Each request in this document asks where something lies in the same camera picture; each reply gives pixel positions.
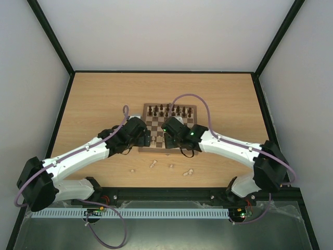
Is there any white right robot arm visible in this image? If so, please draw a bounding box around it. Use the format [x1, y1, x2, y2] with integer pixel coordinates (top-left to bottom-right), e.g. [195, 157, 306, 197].
[161, 117, 288, 204]

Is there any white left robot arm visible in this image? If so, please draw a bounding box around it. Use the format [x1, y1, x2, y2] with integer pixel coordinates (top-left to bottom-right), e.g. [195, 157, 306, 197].
[17, 117, 151, 212]

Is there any wooden folding chess board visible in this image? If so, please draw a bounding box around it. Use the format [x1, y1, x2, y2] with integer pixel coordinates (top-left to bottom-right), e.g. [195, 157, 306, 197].
[138, 103, 197, 156]

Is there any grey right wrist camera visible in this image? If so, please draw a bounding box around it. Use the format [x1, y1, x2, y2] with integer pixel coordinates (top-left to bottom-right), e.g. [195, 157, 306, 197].
[175, 117, 184, 124]

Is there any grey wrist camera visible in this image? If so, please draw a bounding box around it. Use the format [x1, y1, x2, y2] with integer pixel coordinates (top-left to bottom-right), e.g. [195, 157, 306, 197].
[175, 117, 184, 124]
[129, 114, 141, 119]

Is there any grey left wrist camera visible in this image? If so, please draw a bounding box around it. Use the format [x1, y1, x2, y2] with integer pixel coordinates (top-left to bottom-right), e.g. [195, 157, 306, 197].
[129, 114, 141, 119]

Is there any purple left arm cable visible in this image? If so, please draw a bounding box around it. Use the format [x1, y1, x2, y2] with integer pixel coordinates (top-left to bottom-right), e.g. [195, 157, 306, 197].
[13, 105, 130, 248]

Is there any black aluminium frame rail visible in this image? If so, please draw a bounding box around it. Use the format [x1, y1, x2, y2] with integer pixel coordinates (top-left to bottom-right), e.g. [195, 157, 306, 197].
[87, 186, 303, 205]

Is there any light blue cable duct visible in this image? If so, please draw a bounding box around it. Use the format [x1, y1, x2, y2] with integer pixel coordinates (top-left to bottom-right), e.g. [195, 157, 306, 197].
[31, 208, 229, 219]

